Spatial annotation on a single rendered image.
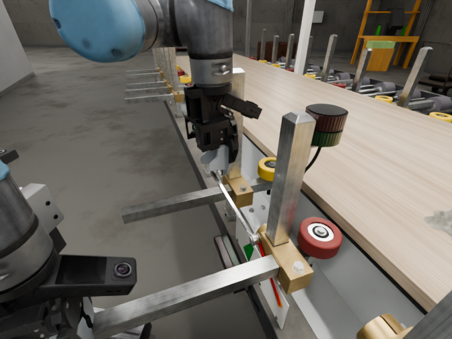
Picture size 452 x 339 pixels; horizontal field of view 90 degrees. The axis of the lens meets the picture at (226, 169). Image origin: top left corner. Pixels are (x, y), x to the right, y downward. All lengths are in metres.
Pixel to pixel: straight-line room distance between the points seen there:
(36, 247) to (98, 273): 0.09
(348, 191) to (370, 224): 0.11
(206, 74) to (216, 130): 0.10
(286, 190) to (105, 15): 0.32
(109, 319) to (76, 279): 0.13
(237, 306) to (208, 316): 0.16
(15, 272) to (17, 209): 0.06
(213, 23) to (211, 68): 0.06
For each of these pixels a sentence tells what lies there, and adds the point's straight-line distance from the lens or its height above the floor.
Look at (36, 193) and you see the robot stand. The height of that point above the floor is 0.99.
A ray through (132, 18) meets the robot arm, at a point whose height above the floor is 1.25.
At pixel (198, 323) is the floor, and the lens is 1.36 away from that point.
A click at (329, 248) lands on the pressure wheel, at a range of 0.47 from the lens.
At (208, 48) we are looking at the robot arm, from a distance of 0.40.
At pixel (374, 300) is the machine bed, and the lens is 0.69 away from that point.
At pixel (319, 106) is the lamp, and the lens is 0.39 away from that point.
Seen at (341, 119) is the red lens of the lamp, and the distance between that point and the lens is 0.37.
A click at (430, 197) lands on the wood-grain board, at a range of 0.72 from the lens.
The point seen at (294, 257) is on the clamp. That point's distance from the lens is 0.48.
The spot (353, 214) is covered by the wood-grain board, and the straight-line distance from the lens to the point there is 0.57.
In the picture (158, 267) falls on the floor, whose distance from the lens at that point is 1.55.
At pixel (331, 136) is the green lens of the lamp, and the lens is 0.37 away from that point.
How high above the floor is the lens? 1.25
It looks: 34 degrees down
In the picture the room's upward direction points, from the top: straight up
